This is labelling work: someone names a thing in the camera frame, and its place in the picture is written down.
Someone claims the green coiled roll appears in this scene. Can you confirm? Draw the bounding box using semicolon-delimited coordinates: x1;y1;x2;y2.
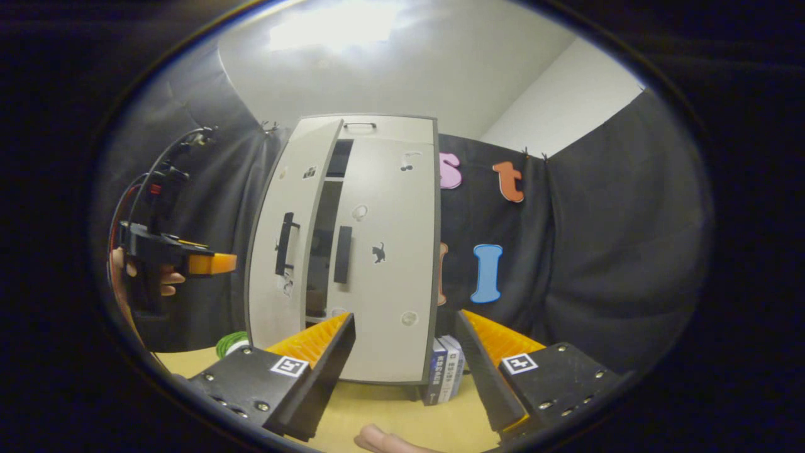
215;331;252;360

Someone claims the red cable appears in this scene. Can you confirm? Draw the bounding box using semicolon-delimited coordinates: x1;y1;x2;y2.
108;179;165;252

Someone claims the white shoe cabinet door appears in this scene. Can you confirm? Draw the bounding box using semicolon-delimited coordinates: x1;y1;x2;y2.
305;135;438;384
245;116;346;350

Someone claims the black cable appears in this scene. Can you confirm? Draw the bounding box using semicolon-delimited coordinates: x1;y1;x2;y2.
140;125;218;189

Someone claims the white cabinet drawer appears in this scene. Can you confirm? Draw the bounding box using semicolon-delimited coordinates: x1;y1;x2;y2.
340;115;436;141

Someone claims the black backdrop cloth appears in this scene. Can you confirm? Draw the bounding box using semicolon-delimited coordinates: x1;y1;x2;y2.
94;38;714;378

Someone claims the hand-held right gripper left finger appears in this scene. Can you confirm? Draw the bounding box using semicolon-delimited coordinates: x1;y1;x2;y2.
187;313;357;443

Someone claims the black door handle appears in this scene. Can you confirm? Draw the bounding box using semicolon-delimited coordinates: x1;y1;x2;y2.
333;225;353;284
274;212;301;277

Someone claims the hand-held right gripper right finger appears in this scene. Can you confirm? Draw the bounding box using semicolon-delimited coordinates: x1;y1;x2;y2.
454;308;623;442

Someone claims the grey book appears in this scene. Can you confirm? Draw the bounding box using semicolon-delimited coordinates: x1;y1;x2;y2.
449;335;468;394

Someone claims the white shoe cabinet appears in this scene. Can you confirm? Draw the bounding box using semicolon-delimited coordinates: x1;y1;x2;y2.
244;113;441;386

